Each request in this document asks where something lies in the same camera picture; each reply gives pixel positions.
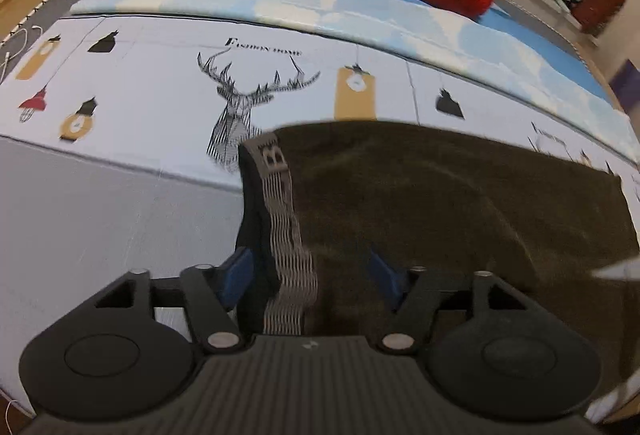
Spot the blue deer print bedsheet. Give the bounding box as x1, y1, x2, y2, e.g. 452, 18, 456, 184
70, 0, 632, 117

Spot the dark red cushion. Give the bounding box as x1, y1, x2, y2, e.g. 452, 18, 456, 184
570, 0, 629, 34

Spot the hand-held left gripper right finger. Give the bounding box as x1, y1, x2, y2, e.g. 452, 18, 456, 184
367, 245, 539, 356

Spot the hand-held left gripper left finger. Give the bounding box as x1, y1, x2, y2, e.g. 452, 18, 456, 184
91, 247, 256, 352

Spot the white charging cable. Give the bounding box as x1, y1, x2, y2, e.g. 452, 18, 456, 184
0, 25, 44, 84

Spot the deer printed bed sheet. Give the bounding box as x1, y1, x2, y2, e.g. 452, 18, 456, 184
0, 12, 640, 422

